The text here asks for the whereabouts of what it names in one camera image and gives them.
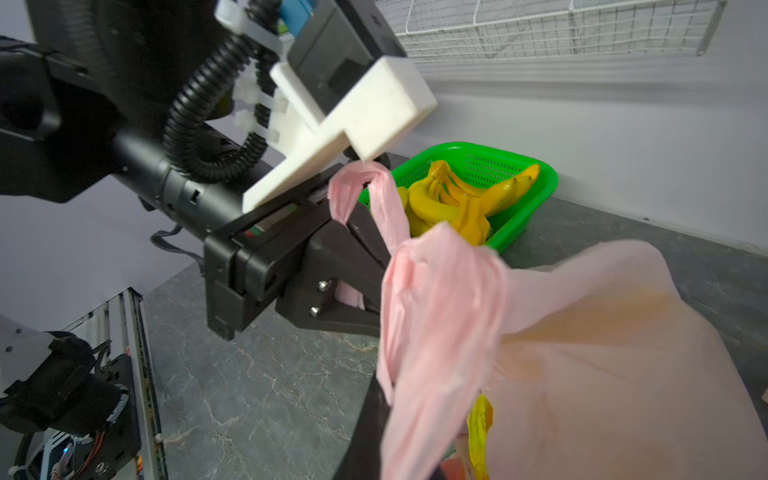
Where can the yellow banana bunch in basket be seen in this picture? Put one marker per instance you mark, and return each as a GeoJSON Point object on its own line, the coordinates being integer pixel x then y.
{"type": "Point", "coordinates": [442, 196]}

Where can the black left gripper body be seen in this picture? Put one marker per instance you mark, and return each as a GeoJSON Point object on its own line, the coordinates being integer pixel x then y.
{"type": "Point", "coordinates": [248, 261]}

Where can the pink plastic bag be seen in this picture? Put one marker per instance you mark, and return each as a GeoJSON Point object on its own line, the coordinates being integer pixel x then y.
{"type": "Point", "coordinates": [595, 367]}

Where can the white wire wall shelf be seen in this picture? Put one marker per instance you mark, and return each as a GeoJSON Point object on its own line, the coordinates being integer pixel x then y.
{"type": "Point", "coordinates": [488, 31]}

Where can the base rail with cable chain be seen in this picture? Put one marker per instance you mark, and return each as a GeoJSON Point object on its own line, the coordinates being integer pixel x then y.
{"type": "Point", "coordinates": [80, 403]}

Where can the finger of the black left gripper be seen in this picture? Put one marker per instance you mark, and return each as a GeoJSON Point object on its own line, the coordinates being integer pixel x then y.
{"type": "Point", "coordinates": [337, 287]}
{"type": "Point", "coordinates": [364, 229]}

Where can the orange-yellow banana bunch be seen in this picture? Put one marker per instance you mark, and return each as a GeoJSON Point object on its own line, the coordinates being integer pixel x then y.
{"type": "Point", "coordinates": [479, 422]}

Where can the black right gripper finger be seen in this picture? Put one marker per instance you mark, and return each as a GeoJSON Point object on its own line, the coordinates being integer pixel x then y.
{"type": "Point", "coordinates": [362, 460]}

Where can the green plastic basket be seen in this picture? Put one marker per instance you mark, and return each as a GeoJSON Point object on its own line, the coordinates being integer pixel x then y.
{"type": "Point", "coordinates": [483, 167]}

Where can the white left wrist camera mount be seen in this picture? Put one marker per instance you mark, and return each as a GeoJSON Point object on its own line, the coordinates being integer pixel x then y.
{"type": "Point", "coordinates": [344, 82]}

